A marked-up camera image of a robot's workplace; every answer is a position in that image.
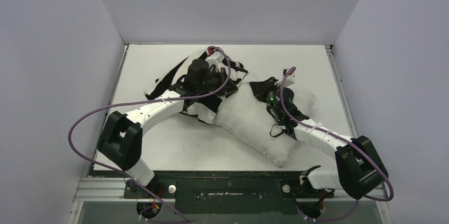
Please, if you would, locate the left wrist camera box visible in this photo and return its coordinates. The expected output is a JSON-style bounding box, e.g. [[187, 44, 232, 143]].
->
[[206, 46, 226, 62]]

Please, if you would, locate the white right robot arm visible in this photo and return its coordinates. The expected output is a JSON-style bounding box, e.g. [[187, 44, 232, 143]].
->
[[249, 78, 388, 200]]

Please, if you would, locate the white pillow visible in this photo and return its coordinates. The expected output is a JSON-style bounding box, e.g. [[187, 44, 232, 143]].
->
[[197, 76, 318, 168]]

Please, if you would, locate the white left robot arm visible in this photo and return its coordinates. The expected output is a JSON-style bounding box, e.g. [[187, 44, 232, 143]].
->
[[97, 52, 231, 198]]

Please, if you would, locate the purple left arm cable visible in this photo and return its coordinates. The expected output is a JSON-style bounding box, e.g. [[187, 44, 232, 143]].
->
[[67, 46, 234, 224]]

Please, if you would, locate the black white striped pillowcase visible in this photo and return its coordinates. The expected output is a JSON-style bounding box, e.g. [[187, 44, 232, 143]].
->
[[144, 46, 248, 124]]

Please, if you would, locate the black metal base rail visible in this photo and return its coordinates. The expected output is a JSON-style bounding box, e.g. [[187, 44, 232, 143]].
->
[[76, 169, 388, 224]]

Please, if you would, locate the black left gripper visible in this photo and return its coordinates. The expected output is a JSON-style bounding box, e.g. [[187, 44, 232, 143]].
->
[[197, 68, 239, 96]]

